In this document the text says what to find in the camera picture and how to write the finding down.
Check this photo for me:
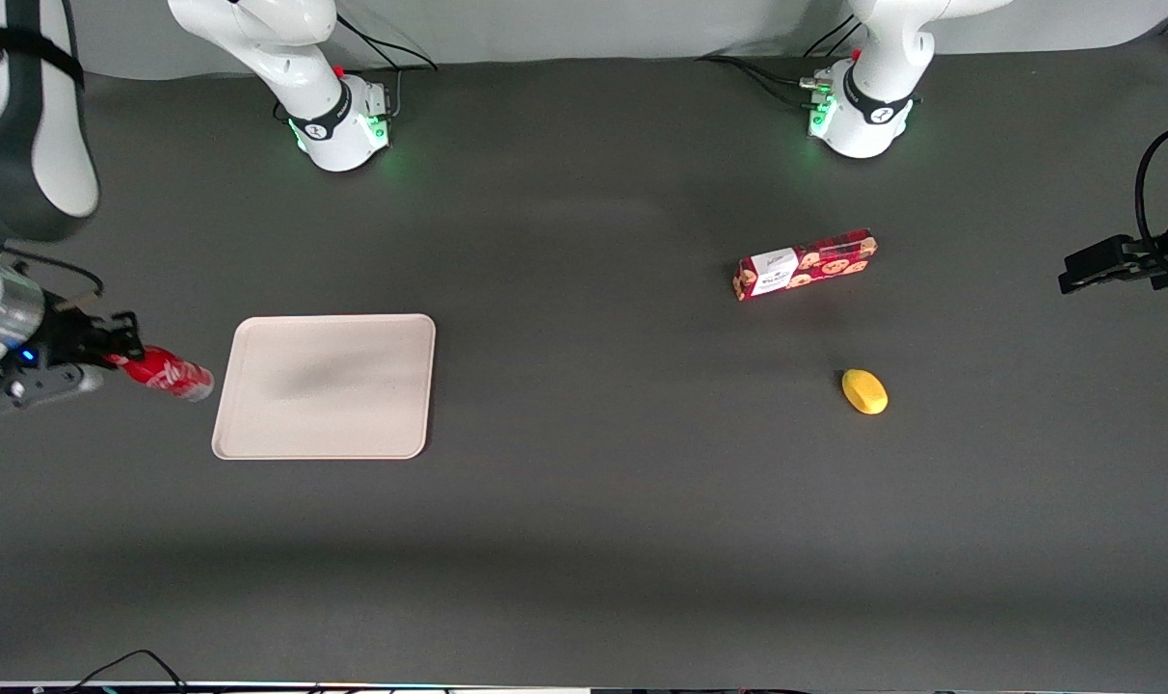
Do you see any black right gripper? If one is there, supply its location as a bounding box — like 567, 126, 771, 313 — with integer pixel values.
40, 301, 147, 375

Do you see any red soda can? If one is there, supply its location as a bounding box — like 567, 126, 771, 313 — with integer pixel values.
110, 345, 216, 403

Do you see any white rectangular plastic tray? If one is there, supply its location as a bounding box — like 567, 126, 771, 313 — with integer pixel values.
211, 313, 438, 461

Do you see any yellow lemon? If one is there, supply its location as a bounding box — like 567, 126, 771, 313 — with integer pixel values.
841, 368, 889, 416

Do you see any red cookie box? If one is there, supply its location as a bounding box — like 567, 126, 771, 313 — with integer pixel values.
733, 227, 880, 302

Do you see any black looped cable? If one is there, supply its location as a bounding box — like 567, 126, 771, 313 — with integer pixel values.
1134, 122, 1168, 254

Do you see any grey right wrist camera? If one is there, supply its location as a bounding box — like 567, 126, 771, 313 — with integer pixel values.
0, 364, 105, 423

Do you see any black table edge cable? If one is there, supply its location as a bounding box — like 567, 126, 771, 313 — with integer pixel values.
66, 649, 192, 694

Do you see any black base cable bundle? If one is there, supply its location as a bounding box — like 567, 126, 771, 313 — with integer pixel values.
697, 13, 860, 109

